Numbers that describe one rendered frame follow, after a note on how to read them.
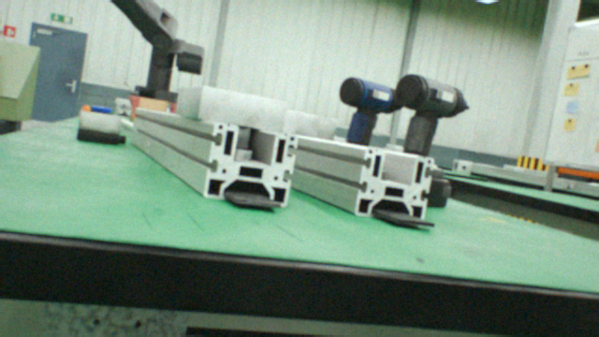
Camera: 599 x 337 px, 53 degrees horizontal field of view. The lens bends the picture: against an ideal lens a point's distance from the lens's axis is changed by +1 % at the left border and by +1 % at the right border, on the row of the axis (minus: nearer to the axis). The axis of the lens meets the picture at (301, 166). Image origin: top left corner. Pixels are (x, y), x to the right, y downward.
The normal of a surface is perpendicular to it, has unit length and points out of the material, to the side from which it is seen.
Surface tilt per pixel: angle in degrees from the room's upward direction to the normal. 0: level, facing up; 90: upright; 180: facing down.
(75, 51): 90
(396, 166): 90
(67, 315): 90
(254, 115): 90
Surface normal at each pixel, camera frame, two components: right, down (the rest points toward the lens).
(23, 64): 0.24, -0.64
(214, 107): 0.37, 0.11
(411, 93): -0.70, -0.08
